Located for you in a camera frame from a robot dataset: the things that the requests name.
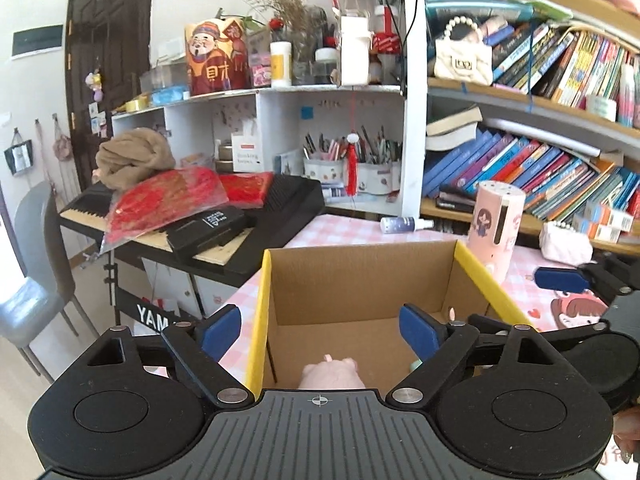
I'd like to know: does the black keyboard stand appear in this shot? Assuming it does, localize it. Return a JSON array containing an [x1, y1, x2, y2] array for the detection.
[[102, 250, 241, 346]]

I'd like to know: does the teal plastic folder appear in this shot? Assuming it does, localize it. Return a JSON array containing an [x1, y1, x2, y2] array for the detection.
[[426, 0, 573, 23]]

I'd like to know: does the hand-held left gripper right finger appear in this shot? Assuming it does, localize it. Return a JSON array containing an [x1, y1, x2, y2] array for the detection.
[[386, 304, 556, 408]]

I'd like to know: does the red tassel charm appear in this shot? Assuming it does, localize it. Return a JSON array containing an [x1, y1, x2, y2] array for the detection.
[[345, 132, 362, 197]]

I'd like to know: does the white handbag pearl handle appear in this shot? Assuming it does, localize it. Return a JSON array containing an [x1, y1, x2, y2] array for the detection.
[[434, 16, 493, 86]]

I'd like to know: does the white quilted pouch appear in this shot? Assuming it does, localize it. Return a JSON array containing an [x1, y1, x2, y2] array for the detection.
[[540, 221, 594, 267]]

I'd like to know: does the small spray bottle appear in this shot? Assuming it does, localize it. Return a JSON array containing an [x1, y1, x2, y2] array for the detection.
[[380, 216, 435, 234]]

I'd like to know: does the pink cartoon girl container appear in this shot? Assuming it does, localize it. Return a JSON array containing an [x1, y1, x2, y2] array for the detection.
[[467, 180, 527, 281]]

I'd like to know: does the red white bottle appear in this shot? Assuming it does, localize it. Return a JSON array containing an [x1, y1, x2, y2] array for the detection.
[[374, 5, 401, 56]]

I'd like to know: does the person's right hand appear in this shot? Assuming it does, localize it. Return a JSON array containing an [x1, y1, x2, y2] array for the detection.
[[612, 402, 640, 466]]

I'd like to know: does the pink plush toy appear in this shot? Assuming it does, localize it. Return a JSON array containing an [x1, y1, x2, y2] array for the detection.
[[298, 354, 367, 390]]

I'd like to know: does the red envelope pack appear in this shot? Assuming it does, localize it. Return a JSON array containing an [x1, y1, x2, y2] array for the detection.
[[220, 172, 275, 208]]

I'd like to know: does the brown cloth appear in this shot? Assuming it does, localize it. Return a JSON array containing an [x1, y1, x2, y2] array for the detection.
[[95, 128, 176, 191]]

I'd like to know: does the white rolled paper tube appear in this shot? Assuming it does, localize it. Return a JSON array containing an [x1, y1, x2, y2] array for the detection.
[[482, 117, 601, 157]]

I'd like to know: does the row of colourful comic books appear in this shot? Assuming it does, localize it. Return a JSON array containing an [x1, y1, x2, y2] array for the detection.
[[492, 22, 640, 128]]

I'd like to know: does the white bottle yellow label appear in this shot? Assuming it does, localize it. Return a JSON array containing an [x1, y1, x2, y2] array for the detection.
[[270, 41, 293, 87]]

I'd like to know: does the orange white small box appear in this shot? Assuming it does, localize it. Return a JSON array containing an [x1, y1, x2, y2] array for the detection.
[[597, 205, 635, 231]]

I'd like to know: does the black flat box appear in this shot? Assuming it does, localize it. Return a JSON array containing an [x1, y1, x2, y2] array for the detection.
[[165, 205, 256, 261]]

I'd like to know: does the bunch of pens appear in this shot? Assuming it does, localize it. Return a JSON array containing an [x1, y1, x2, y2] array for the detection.
[[302, 127, 403, 166]]

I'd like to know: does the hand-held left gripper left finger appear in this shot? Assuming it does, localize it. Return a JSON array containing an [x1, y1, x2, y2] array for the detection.
[[87, 305, 256, 408]]

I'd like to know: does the blue tissue pack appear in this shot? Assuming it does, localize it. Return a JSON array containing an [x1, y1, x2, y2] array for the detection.
[[150, 87, 190, 107]]

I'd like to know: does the white shelf unit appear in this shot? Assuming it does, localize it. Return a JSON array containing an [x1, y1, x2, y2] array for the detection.
[[111, 85, 408, 217]]

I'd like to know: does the white box red label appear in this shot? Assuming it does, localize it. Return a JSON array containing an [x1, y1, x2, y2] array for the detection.
[[231, 132, 265, 173]]

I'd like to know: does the pink hanging pouch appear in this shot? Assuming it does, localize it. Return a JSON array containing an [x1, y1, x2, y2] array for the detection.
[[52, 115, 75, 162]]

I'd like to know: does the red fortune god canister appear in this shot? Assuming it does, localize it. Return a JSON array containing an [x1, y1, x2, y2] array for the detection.
[[185, 19, 251, 97]]

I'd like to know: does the dark cover thick book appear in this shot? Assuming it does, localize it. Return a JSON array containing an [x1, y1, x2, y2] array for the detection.
[[427, 105, 483, 136]]

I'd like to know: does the dark wooden door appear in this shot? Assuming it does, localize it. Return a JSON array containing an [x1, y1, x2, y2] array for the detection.
[[65, 0, 156, 186]]

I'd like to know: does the pink door charm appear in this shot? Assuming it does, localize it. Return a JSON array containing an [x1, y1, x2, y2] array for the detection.
[[85, 62, 103, 103]]

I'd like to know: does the pale thick book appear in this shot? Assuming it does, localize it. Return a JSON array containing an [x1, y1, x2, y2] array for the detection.
[[426, 122, 478, 152]]

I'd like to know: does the pink cartoon desk mat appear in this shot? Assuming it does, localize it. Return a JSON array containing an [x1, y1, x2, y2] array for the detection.
[[500, 245, 640, 466]]

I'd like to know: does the black electric piano keyboard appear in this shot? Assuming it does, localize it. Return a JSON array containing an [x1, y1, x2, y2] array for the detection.
[[59, 174, 326, 276]]

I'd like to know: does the row of blue spine books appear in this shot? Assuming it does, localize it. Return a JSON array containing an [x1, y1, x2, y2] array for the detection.
[[422, 130, 640, 241]]

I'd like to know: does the white carton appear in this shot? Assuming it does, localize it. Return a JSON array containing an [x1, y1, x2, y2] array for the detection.
[[340, 16, 373, 86]]

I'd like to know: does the wooden bookshelf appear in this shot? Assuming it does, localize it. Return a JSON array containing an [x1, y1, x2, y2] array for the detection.
[[420, 0, 640, 258]]

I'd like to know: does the pink checked tablecloth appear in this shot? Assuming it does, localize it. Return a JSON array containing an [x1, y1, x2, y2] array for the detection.
[[217, 212, 551, 381]]

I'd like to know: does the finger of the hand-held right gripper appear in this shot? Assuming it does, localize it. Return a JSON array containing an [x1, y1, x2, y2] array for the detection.
[[534, 260, 640, 307], [467, 313, 610, 345]]

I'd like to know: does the dark green wall panel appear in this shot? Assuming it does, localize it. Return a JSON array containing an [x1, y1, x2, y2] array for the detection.
[[11, 25, 65, 58]]

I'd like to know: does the clear plastic box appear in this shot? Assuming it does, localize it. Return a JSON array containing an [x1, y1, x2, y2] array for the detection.
[[140, 62, 188, 93]]

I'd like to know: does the glass jar white lid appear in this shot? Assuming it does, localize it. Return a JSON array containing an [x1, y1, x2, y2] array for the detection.
[[314, 47, 338, 85]]

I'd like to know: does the dark tote bag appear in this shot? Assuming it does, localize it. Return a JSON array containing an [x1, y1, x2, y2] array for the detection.
[[4, 129, 33, 177]]

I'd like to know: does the white storage cabinet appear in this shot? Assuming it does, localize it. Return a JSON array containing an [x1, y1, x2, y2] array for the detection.
[[140, 257, 241, 318]]

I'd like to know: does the bag of red decorations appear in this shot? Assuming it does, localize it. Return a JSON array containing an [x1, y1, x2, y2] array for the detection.
[[100, 167, 233, 253]]

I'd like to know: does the pastel gradient bottle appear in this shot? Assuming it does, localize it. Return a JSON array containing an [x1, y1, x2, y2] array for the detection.
[[617, 62, 636, 128]]

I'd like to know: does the pink packet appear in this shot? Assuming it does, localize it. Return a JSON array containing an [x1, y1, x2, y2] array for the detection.
[[250, 52, 272, 88]]

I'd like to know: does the grey chair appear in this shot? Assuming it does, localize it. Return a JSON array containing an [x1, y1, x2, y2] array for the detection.
[[0, 182, 98, 383]]

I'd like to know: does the yellow cardboard box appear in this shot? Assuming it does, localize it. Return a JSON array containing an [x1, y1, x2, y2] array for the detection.
[[245, 240, 538, 396]]

